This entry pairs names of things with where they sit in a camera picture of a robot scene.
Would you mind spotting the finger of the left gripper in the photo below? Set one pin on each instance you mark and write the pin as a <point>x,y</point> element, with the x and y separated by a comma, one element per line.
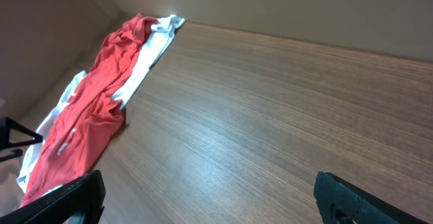
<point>15,137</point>

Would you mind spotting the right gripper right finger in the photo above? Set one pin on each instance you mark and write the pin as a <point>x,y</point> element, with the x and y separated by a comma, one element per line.
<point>339,201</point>

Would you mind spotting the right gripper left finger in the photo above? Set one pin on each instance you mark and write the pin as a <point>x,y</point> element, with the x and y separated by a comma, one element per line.
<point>80,201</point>

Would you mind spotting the red t-shirt white print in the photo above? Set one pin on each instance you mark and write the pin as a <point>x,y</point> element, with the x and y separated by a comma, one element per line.
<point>85,126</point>

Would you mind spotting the white t-shirt black logo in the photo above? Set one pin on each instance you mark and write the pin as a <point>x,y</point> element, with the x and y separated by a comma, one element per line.
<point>162,34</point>

